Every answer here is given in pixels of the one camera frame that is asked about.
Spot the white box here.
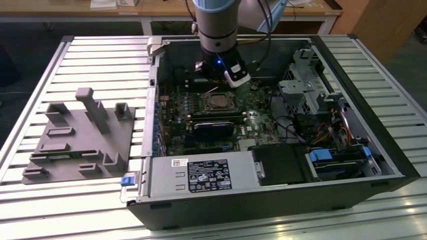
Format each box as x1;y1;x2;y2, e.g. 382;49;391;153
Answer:
90;0;119;11

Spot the black PC case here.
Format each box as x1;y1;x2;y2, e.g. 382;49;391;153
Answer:
126;33;422;232

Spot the silver power supply unit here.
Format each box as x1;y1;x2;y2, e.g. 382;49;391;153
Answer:
146;149;264;201

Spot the black robot tool cable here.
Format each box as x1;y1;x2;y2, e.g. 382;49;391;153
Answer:
238;0;280;73

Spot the silver finned heat sink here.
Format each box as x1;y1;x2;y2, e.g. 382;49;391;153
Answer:
239;139;258;151

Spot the green RAM stick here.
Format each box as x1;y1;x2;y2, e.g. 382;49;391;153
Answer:
191;113;247;123
42;150;84;160

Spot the silver metal drive cage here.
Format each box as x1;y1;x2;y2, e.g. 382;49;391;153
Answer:
278;48;351;118

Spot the thick black cable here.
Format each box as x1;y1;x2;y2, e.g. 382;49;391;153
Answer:
268;88;310;147

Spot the grey parts rack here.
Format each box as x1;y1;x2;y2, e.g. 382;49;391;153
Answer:
20;87;138;185

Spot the wooden cabinet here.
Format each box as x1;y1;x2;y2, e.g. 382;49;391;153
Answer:
330;0;427;65

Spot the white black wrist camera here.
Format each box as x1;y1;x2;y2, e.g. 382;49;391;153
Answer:
222;62;252;89

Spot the black graphics card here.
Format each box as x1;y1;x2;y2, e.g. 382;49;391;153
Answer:
191;121;236;141

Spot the metal CPU socket cover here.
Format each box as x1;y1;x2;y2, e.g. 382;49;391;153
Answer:
200;90;239;111

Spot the silver green CPU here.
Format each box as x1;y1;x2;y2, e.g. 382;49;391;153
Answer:
208;94;231;107

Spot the wooden desk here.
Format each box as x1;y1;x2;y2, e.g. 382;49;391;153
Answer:
0;0;344;36

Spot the orange yellow wire bundle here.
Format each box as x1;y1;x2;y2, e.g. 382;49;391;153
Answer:
312;119;354;151

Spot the black arm base cable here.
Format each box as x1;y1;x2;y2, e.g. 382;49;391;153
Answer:
186;0;200;35

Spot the green motherboard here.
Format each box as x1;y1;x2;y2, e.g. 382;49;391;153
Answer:
155;74;302;157

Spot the CPU socket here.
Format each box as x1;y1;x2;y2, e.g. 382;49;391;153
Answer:
199;89;240;112

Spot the blue disk carrier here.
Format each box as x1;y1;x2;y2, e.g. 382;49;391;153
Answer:
308;148;335;166

